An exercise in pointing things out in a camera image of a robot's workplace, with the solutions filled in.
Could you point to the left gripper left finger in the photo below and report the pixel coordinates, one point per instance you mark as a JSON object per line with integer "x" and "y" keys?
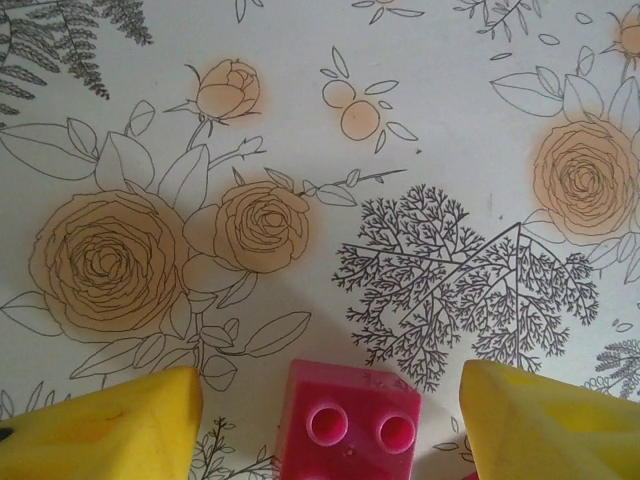
{"x": 100, "y": 435}

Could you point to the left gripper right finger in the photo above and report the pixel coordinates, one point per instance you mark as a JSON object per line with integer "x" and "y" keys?
{"x": 550, "y": 435}

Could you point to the pink lego brick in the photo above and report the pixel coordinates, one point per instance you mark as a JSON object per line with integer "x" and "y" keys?
{"x": 350, "y": 400}
{"x": 467, "y": 476}

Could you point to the floral patterned table cover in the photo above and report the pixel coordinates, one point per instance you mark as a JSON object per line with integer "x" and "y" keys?
{"x": 320, "y": 150}

